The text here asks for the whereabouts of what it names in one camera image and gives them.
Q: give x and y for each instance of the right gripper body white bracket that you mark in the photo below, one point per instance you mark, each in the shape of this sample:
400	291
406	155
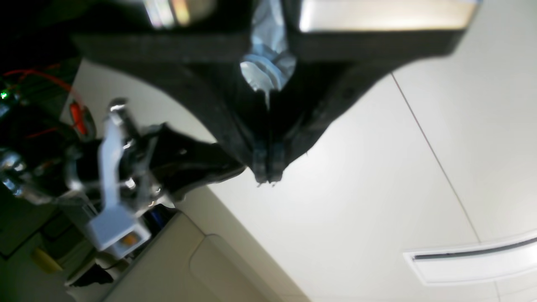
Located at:
115	169

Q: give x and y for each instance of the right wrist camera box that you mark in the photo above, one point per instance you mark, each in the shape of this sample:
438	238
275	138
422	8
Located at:
117	231

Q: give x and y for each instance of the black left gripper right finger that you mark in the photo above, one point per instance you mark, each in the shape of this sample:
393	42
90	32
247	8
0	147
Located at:
197	65

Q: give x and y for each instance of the white vent panel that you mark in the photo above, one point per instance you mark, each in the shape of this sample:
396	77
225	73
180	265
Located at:
473	264

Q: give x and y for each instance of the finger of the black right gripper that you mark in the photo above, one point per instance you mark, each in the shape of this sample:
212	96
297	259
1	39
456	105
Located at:
343	47

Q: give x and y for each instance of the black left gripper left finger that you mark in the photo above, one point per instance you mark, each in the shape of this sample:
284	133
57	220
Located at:
181	163

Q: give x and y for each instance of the white t-shirt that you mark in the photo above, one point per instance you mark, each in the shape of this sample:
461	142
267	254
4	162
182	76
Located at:
269	64

